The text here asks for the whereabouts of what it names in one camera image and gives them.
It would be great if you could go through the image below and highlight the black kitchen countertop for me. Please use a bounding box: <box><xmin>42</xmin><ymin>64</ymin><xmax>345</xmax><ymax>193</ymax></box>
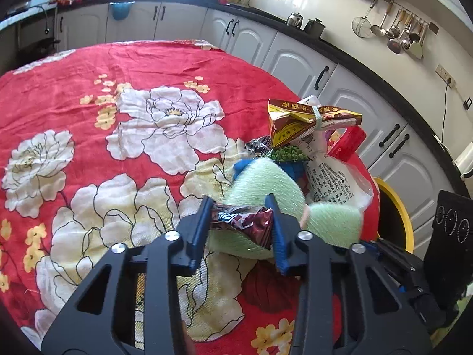
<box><xmin>0</xmin><ymin>0</ymin><xmax>473</xmax><ymax>193</ymax></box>

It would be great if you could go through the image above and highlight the red yellow folded packet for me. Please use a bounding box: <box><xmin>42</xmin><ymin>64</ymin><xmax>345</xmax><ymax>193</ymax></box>
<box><xmin>268</xmin><ymin>98</ymin><xmax>363</xmax><ymax>149</ymax></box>

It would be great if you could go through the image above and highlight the row of hanging metal utensils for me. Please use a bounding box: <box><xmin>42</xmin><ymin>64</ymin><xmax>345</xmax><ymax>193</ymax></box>
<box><xmin>370</xmin><ymin>0</ymin><xmax>440</xmax><ymax>60</ymax></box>

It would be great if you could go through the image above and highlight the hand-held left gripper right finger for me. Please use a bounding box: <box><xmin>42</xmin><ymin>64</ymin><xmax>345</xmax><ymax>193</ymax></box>
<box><xmin>264</xmin><ymin>193</ymin><xmax>433</xmax><ymax>355</ymax></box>

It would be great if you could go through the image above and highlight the beige wall outlet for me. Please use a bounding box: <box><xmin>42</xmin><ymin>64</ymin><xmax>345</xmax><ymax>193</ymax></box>
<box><xmin>435</xmin><ymin>64</ymin><xmax>456</xmax><ymax>84</ymax></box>

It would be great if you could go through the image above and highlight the wire mesh strainer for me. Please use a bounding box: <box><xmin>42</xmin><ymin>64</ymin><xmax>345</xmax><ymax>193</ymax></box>
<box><xmin>351</xmin><ymin>0</ymin><xmax>380</xmax><ymax>40</ymax></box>

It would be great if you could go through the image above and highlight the dark foil wrapper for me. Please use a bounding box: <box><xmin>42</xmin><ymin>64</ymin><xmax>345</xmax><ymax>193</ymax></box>
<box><xmin>212</xmin><ymin>205</ymin><xmax>276</xmax><ymax>248</ymax></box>

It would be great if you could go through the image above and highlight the black power cable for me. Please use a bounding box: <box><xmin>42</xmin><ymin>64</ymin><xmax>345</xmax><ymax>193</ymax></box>
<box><xmin>441</xmin><ymin>80</ymin><xmax>452</xmax><ymax>143</ymax></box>

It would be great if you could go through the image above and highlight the row of white cabinet doors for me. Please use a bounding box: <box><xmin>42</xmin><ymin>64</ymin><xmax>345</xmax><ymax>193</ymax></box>
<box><xmin>55</xmin><ymin>2</ymin><xmax>459</xmax><ymax>237</ymax></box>

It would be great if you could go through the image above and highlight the white plastic object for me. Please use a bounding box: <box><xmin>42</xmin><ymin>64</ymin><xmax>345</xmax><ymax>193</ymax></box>
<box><xmin>454</xmin><ymin>150</ymin><xmax>473</xmax><ymax>179</ymax></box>

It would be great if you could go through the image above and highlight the light green foam net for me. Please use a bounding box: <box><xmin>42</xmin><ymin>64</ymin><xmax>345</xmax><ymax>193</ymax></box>
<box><xmin>209</xmin><ymin>157</ymin><xmax>363</xmax><ymax>261</ymax></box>

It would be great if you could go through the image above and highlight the green pea snack packet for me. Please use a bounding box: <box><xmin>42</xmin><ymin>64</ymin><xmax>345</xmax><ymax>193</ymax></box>
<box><xmin>266</xmin><ymin>144</ymin><xmax>312</xmax><ymax>164</ymax></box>

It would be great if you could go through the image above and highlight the dark lidded pot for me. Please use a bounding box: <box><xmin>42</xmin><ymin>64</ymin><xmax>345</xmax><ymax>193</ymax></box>
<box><xmin>304</xmin><ymin>18</ymin><xmax>327</xmax><ymax>40</ymax></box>

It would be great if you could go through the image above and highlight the yellow rimmed black trash bin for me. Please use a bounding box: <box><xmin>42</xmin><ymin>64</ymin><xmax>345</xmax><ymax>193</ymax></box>
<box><xmin>372</xmin><ymin>177</ymin><xmax>415</xmax><ymax>255</ymax></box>

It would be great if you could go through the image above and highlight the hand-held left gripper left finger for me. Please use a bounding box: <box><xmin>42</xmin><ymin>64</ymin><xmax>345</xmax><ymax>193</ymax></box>
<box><xmin>41</xmin><ymin>196</ymin><xmax>216</xmax><ymax>355</ymax></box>

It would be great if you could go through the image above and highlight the red cylindrical can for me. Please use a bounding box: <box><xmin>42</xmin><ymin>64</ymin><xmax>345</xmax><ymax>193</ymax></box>
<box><xmin>327</xmin><ymin>126</ymin><xmax>367</xmax><ymax>164</ymax></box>

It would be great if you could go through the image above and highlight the red floral blanket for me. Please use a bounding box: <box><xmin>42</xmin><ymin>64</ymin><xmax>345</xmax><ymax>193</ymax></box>
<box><xmin>0</xmin><ymin>39</ymin><xmax>381</xmax><ymax>355</ymax></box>

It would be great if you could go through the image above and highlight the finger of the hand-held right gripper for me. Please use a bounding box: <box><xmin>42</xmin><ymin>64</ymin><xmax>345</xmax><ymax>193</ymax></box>
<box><xmin>360</xmin><ymin>240</ymin><xmax>420</xmax><ymax>278</ymax></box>

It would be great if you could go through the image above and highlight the white printed plastic bag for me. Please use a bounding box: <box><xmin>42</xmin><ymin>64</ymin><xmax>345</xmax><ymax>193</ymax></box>
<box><xmin>292</xmin><ymin>94</ymin><xmax>375</xmax><ymax>208</ymax></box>

